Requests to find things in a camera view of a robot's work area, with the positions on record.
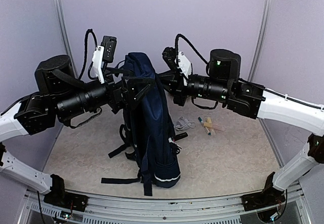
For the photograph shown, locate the navy blue backpack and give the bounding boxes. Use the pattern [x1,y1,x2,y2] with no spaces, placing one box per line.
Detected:
[101,52,181,196]

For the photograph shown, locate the white charger with cable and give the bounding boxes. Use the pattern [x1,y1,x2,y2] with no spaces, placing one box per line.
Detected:
[174,117,196,131]

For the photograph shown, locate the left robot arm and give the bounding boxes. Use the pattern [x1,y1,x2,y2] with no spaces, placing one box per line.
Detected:
[1,55,155,208]

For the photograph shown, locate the pink highlighter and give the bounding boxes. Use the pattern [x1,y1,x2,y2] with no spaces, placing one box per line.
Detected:
[213,125,225,131]

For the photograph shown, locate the right aluminium corner post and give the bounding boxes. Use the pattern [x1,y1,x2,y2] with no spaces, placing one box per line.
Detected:
[248,0,272,82]

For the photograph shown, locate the left aluminium corner post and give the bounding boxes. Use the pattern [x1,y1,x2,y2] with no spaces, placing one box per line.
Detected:
[54,0,77,75]

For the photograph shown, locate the aluminium corner post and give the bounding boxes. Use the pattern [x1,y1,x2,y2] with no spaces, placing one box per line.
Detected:
[248,0,272,82]
[54,0,77,75]

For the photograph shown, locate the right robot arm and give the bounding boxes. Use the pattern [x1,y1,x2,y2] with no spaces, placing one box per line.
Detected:
[159,47,323,211]

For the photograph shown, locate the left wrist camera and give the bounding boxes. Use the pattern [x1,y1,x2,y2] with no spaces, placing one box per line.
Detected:
[92,35,117,84]

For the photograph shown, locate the metal front rail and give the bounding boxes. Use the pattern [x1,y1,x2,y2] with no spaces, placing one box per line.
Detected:
[24,180,313,224]

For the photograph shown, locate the green capped white marker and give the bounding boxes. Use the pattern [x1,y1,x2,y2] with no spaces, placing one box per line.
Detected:
[198,117,211,135]

